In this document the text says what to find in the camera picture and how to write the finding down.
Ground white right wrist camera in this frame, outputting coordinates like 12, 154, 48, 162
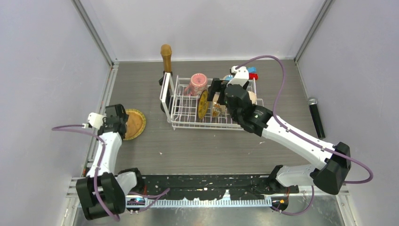
228, 66, 249, 87

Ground large yellow woven plate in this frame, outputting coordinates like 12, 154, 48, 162
123, 109, 146, 141

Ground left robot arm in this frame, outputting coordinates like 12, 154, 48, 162
76, 104, 144, 220

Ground pink ceramic mug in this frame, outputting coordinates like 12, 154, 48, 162
183, 73, 208, 96

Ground white wire dish rack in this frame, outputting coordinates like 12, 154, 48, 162
160, 72, 264, 132

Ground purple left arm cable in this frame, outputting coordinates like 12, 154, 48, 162
51, 124, 121, 223

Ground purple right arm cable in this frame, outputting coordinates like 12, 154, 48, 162
235, 55, 374, 185

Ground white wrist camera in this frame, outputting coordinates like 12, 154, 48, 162
228, 66, 249, 87
82, 113, 106, 129

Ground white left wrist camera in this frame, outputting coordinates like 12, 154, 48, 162
82, 113, 106, 129

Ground small yellow patterned plate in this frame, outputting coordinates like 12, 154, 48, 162
197, 89, 209, 120

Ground black microphone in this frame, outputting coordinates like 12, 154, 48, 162
307, 97, 326, 139

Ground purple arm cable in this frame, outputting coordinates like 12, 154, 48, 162
235, 55, 374, 185
51, 124, 121, 223

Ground red blue toy brick stack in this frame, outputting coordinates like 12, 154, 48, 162
247, 67, 258, 80

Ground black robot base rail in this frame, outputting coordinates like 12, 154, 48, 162
126, 174, 299, 209

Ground cream green ceramic mug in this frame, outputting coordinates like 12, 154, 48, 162
248, 91, 257, 105

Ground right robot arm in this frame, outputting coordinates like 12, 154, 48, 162
208, 78, 351, 195

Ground white floral bowl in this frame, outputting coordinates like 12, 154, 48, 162
211, 93, 226, 118

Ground blue ceramic mug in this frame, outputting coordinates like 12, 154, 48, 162
223, 74, 234, 81

